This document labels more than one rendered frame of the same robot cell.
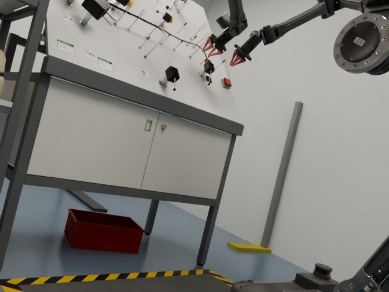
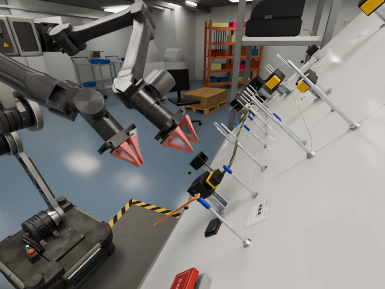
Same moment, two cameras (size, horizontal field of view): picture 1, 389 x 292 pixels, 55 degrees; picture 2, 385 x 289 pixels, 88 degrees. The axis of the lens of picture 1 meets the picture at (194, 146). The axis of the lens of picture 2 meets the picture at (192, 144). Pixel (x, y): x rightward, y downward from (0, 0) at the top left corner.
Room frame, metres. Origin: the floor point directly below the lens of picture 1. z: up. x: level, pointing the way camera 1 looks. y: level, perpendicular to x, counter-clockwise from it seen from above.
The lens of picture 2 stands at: (2.44, -0.16, 1.42)
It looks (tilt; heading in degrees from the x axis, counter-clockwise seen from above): 27 degrees down; 154
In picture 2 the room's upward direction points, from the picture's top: straight up
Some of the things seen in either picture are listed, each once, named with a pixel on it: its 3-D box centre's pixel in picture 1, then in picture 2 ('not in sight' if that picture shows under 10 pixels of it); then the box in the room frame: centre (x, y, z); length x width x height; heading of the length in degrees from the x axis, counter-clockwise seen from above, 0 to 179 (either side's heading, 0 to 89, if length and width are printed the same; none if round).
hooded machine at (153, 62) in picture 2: not in sight; (146, 73); (-2.99, 1.21, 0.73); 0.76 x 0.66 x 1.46; 126
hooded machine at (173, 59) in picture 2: not in sight; (175, 69); (-4.34, 2.53, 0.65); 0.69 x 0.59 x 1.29; 125
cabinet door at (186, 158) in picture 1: (190, 159); not in sight; (2.03, 0.01, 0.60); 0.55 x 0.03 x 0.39; 132
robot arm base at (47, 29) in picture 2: not in sight; (57, 37); (1.24, -0.26, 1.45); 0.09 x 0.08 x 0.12; 126
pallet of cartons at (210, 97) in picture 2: not in sight; (205, 99); (-1.84, 2.34, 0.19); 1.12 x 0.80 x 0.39; 125
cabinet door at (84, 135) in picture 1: (99, 138); not in sight; (1.66, 0.42, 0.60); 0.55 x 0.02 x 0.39; 132
